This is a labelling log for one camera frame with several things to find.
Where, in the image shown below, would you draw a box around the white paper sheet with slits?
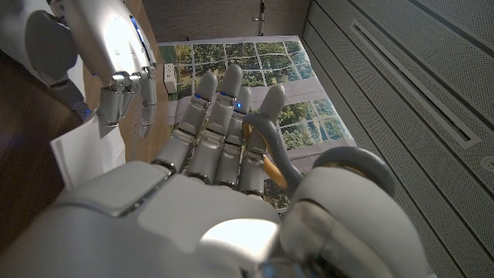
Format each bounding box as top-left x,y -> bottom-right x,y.
49,111 -> 127,191

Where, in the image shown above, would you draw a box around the white power strip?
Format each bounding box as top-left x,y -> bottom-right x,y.
164,63 -> 178,94

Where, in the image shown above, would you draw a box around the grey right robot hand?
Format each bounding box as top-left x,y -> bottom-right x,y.
0,63 -> 435,278

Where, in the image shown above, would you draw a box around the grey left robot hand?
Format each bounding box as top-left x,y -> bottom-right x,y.
25,0 -> 158,139

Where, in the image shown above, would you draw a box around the linear ceiling vent slot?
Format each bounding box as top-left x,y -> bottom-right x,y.
349,18 -> 482,151

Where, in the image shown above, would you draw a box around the printed window backdrop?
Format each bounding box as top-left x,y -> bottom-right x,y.
157,35 -> 356,212

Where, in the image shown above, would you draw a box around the grey scissors with orange handles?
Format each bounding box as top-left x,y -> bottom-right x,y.
242,113 -> 398,198

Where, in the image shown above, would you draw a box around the black wall door handle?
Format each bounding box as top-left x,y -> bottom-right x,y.
252,0 -> 267,38

